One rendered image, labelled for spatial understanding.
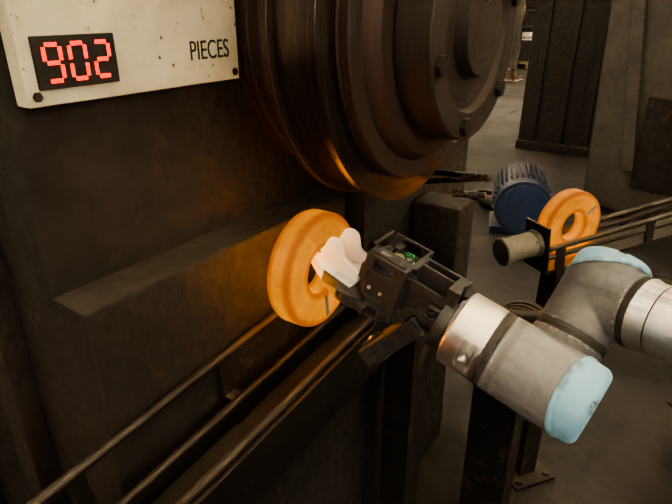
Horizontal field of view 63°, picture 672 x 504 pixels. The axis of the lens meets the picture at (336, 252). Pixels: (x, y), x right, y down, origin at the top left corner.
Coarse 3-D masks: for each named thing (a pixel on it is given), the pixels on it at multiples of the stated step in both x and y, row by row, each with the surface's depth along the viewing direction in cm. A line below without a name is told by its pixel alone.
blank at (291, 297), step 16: (288, 224) 68; (304, 224) 68; (320, 224) 69; (336, 224) 72; (288, 240) 67; (304, 240) 67; (320, 240) 70; (272, 256) 67; (288, 256) 66; (304, 256) 68; (272, 272) 67; (288, 272) 66; (304, 272) 69; (272, 288) 68; (288, 288) 67; (304, 288) 69; (320, 288) 74; (272, 304) 69; (288, 304) 67; (304, 304) 70; (320, 304) 73; (336, 304) 77; (288, 320) 71; (304, 320) 71; (320, 320) 74
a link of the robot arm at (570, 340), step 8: (544, 328) 68; (552, 328) 68; (560, 336) 67; (568, 336) 66; (568, 344) 66; (576, 344) 66; (584, 344) 66; (584, 352) 66; (592, 352) 66; (600, 360) 68; (520, 416) 71
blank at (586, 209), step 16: (560, 192) 117; (576, 192) 116; (544, 208) 117; (560, 208) 115; (576, 208) 117; (592, 208) 119; (544, 224) 116; (560, 224) 117; (576, 224) 122; (592, 224) 121; (560, 240) 119
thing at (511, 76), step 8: (520, 8) 843; (520, 16) 851; (520, 24) 860; (520, 32) 868; (520, 40) 873; (512, 48) 860; (512, 56) 864; (512, 64) 873; (512, 72) 882; (504, 80) 877; (512, 80) 877; (520, 80) 885
